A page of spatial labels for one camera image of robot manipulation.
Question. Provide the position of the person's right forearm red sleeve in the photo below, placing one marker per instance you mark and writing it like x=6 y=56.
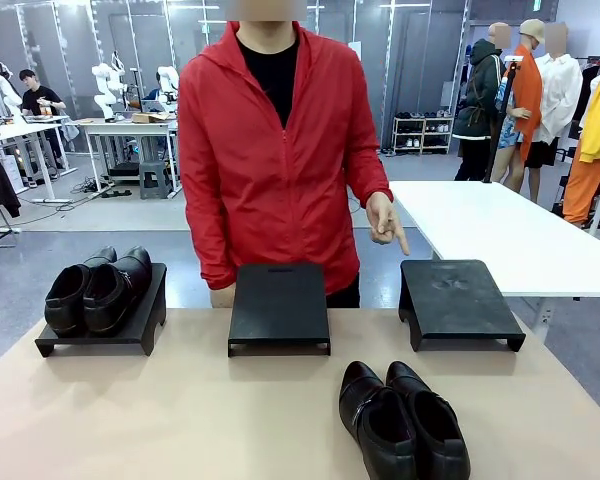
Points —
x=210 y=245

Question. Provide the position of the mannequin in dark green jacket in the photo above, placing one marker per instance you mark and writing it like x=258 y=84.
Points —
x=480 y=95

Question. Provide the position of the white desk with robots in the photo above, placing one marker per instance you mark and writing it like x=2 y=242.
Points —
x=130 y=127

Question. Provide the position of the black leather dress shoe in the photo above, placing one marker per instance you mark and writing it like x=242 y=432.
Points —
x=67 y=295
x=435 y=430
x=112 y=295
x=375 y=425

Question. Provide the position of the mannequin in white shirt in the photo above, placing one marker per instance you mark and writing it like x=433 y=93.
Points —
x=560 y=95

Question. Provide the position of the person's left forearm red sleeve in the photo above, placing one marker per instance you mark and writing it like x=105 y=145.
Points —
x=365 y=170

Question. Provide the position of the person in red jacket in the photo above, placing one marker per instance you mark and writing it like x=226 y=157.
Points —
x=270 y=175

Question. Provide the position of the mannequin in orange top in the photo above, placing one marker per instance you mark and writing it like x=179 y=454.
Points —
x=522 y=90

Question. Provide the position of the mannequin in yellow hoodie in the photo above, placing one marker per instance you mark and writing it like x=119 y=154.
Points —
x=592 y=150

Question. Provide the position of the white desk with seated person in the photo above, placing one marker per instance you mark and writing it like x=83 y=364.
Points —
x=25 y=132

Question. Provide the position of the grey plastic step stool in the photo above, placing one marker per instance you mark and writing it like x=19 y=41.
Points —
x=155 y=180

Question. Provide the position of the black sloped shoe stand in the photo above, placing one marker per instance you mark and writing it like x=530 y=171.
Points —
x=460 y=305
x=279 y=305
x=145 y=320

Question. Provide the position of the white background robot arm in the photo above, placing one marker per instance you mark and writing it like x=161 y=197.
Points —
x=2 y=90
x=167 y=85
x=107 y=85

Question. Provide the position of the person's left hand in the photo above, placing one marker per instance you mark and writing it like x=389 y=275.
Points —
x=385 y=217

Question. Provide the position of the large white table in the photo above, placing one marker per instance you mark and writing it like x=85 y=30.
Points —
x=505 y=225

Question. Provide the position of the person's right hand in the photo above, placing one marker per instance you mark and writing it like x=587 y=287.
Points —
x=222 y=297

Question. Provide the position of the seated person in black shirt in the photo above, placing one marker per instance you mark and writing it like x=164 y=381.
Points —
x=41 y=105

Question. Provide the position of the brown cardboard box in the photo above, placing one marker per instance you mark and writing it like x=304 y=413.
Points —
x=147 y=118

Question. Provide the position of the white shoe rack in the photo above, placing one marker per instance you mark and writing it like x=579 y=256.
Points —
x=422 y=135

